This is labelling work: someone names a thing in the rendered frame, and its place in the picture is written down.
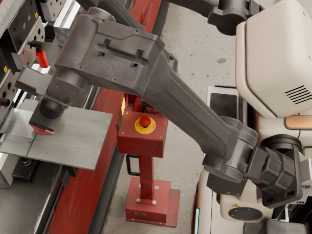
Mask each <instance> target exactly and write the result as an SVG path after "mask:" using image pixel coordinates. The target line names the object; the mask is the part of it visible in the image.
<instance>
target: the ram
mask: <svg viewBox="0 0 312 234"><path fill-rule="evenodd" d="M23 1H24V0H15V1H14V3H13V4H12V6H11V7H10V9H9V10H8V12H7V13H6V15H5V17H4V18H3V20H2V21H1V23H0V38H1V36H2V35H3V33H4V31H5V30H6V28H7V27H8V25H9V23H10V22H11V20H12V19H13V17H14V15H15V14H16V12H17V10H18V9H19V7H20V6H21V4H22V2H23ZM2 2H3V0H0V5H1V4H2Z"/></svg>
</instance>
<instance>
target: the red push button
mask: <svg viewBox="0 0 312 234"><path fill-rule="evenodd" d="M139 123H140V125H141V126H143V127H144V128H147V127H148V126H149V125H150V123H151V119H150V118H149V117H141V118H140V120H139Z"/></svg>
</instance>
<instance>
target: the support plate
mask: <svg viewBox="0 0 312 234"><path fill-rule="evenodd" d="M38 102H39V101H37V100H31V99H26V98H25V100H24V102H23V104H22V106H21V108H20V110H26V111H33V112H34V110H35V108H36V106H37V104H38ZM112 118H113V114H111V113H105V112H100V111H94V110H87V109H82V108H76V107H71V106H69V107H68V108H67V109H65V111H64V113H63V115H62V118H61V120H60V122H59V123H58V125H57V127H56V129H55V132H54V134H53V135H49V134H42V135H39V134H37V135H36V137H35V139H34V142H33V144H32V146H31V148H30V150H29V153H28V155H27V156H26V154H27V152H28V149H29V147H30V145H31V143H29V142H32V141H33V139H30V138H26V137H20V136H14V135H9V134H7V135H6V137H5V139H4V141H3V143H2V145H1V147H0V153H4V154H9V155H14V156H20V157H25V158H30V159H35V160H40V161H45V162H50V163H56V164H61V165H66V166H71V167H76V168H81V169H87V170H92V171H95V168H96V165H97V162H98V159H99V156H100V153H101V150H102V147H103V144H104V141H105V138H106V135H107V132H108V129H109V126H110V123H111V121H112Z"/></svg>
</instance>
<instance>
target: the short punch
mask: <svg viewBox="0 0 312 234"><path fill-rule="evenodd" d="M14 104H15V103H14V101H13V102H12V103H11V105H10V107H9V109H8V111H7V113H6V115H5V117H4V119H3V121H2V122H1V124H0V134H1V132H2V130H3V128H4V126H5V124H6V122H7V120H8V118H9V116H10V115H11V113H12V111H13V109H14V107H13V106H14Z"/></svg>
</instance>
